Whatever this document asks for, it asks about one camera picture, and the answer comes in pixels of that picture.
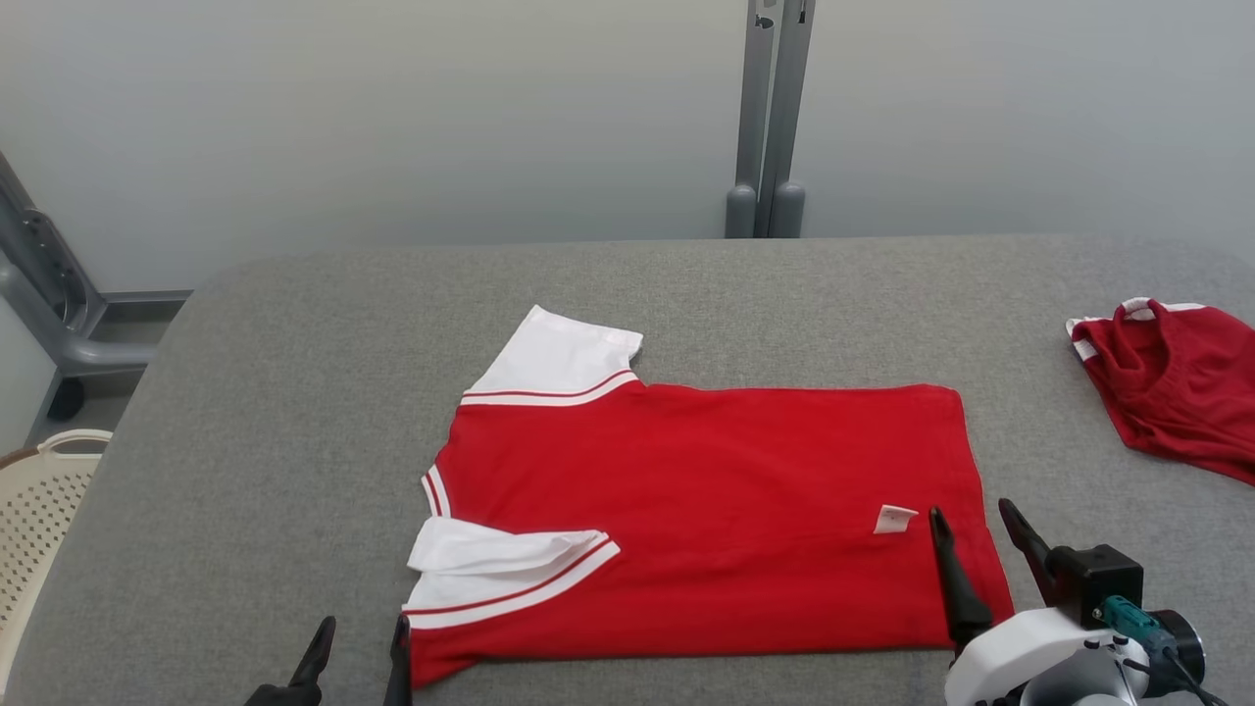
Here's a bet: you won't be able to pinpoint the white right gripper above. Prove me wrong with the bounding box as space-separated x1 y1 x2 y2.
928 498 1129 706

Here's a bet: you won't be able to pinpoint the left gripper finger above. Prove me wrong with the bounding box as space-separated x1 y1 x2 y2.
245 616 337 706
382 614 414 706

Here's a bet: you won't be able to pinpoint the red shorts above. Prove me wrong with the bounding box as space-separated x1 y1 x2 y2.
1066 297 1255 487

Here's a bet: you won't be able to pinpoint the red and white shirt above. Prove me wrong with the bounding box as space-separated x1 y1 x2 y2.
402 304 1017 690

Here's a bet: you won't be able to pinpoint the cream perforated laundry basket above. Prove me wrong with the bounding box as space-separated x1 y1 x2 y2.
0 429 114 678

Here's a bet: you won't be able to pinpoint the grey metal frame with foot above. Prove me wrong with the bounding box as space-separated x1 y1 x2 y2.
0 152 193 379

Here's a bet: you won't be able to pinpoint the grey metal double post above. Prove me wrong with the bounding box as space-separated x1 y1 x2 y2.
726 0 818 239

